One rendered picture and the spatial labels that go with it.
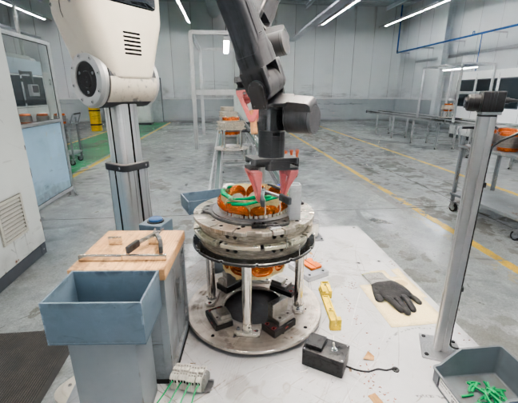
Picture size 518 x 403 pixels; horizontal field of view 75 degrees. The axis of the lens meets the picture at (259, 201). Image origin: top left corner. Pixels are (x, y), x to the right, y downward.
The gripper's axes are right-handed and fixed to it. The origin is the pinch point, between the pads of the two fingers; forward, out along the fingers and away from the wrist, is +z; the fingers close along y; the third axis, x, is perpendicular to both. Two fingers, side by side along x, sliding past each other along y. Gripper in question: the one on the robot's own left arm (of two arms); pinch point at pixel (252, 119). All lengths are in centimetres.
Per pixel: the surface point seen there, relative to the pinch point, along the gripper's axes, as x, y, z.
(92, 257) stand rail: 30.4, -20.2, 31.3
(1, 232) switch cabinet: 214, 125, 29
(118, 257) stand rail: 25.2, -19.2, 31.5
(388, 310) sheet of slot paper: -34, 24, 54
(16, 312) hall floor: 187, 112, 82
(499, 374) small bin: -53, 4, 62
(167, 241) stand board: 19.6, -8.4, 29.1
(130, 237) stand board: 29.2, -8.0, 28.0
